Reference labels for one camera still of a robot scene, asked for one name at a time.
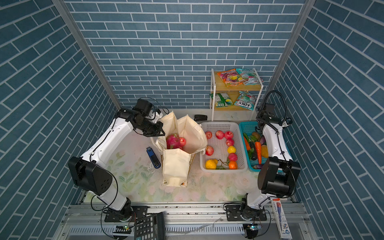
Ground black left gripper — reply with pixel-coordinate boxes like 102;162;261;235
136;119;167;137

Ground pink dragon fruit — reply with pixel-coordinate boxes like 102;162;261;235
166;134;181;150

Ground yellow potato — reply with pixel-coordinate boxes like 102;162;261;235
261;145;269;159

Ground red apple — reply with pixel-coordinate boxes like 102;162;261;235
224;131;234;140
205;131;213;140
205;146;214;156
216;131;224;140
179;138;187;148

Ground teal snack bag top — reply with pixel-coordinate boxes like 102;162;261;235
236;69;263;86

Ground cream floral tote bag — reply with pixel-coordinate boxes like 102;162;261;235
151;112;208;188

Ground colourful snack bag top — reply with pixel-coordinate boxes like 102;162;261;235
216;69;248;87

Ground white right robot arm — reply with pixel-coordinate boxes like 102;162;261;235
245;104;301;210

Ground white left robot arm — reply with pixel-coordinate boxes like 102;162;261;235
68;109;165;212

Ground teal foxs candy bag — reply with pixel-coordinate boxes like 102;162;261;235
234;91;257;110

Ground green snack bag lower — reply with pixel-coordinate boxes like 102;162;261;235
210;93;234;108

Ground teal plastic vegetable basket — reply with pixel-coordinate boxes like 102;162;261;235
240;122;301;176

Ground white wooden shelf rack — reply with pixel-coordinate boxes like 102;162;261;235
210;68;264;121

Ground orange carrot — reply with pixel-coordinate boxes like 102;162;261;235
255;142;262;165

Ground blue stapler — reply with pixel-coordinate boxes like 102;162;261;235
146;147;161;169

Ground yellow round fruit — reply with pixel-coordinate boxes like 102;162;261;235
227;146;237;154

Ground black small device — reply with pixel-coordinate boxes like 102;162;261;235
194;115;208;122

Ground floral table mat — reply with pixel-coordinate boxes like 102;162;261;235
107;133;259;203

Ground white plastic fruit basket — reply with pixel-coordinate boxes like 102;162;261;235
200;122;248;174

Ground small orange fruit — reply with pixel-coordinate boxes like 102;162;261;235
228;161;238;170

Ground yellow lemon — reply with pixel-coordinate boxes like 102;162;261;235
205;159;218;170

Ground black calculator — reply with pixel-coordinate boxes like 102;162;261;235
134;212;166;240

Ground white toothpaste box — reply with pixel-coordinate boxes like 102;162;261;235
271;198;293;240

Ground aluminium corner post right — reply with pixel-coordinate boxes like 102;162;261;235
262;0;316;103

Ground aluminium corner post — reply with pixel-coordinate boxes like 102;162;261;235
262;0;316;103
52;0;122;110

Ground aluminium corner post left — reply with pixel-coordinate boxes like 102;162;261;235
52;0;122;110

